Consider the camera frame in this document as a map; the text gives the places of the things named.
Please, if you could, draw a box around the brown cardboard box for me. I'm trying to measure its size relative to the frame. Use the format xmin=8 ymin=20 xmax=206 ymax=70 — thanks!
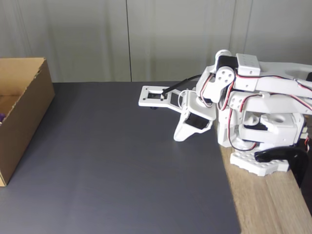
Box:
xmin=0 ymin=57 xmax=56 ymax=188

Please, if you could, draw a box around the dark grey table mat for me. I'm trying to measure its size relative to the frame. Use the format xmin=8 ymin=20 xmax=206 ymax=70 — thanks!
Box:
xmin=0 ymin=81 xmax=242 ymax=234

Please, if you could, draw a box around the black table clamp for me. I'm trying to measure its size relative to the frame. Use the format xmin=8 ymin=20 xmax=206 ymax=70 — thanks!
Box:
xmin=254 ymin=146 xmax=308 ymax=188

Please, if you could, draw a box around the white panelled cabinet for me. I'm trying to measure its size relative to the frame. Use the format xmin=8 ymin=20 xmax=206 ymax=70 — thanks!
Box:
xmin=0 ymin=0 xmax=312 ymax=83

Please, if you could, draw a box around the black camera cable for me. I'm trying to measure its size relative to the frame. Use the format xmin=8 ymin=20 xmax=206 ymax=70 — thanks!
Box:
xmin=161 ymin=75 xmax=201 ymax=96

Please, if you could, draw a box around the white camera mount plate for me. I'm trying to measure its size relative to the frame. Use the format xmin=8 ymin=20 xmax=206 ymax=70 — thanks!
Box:
xmin=138 ymin=85 xmax=188 ymax=112

